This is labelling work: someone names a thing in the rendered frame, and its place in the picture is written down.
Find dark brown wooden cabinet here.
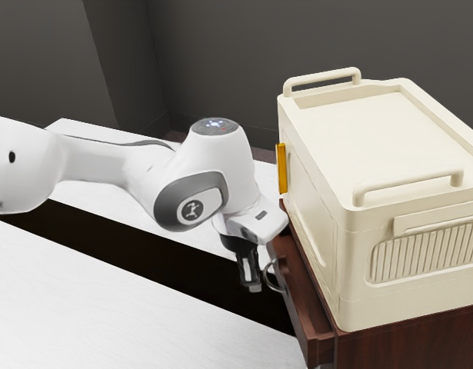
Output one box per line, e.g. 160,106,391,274
260,198,473,369

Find cream box with lid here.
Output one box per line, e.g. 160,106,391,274
275,66,473,334

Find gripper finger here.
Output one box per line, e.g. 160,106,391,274
248,248,263,294
237,253,253,288

